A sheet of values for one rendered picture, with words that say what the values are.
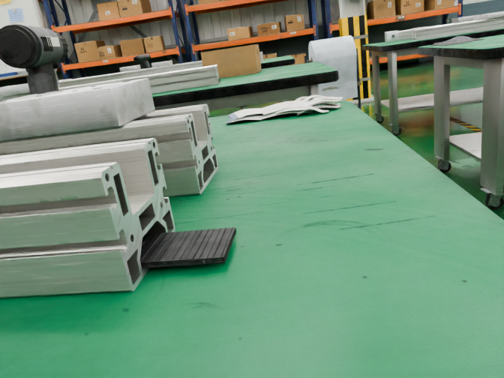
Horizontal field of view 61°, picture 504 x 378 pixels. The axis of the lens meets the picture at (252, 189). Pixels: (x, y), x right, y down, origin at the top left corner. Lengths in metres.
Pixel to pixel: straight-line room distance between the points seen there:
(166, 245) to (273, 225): 0.09
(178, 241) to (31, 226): 0.10
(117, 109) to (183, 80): 1.57
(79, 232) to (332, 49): 3.77
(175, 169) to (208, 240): 0.15
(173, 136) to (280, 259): 0.21
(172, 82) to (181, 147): 1.59
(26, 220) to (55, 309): 0.06
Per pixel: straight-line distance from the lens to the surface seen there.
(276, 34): 9.76
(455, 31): 4.04
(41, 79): 0.73
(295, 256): 0.31
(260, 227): 0.36
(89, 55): 10.84
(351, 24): 6.01
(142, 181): 0.35
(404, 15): 10.14
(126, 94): 0.50
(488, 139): 2.31
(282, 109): 0.88
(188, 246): 0.33
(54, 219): 0.30
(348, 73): 4.04
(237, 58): 2.44
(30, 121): 0.52
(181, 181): 0.47
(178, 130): 0.45
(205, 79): 2.02
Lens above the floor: 0.92
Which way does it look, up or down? 18 degrees down
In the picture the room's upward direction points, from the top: 8 degrees counter-clockwise
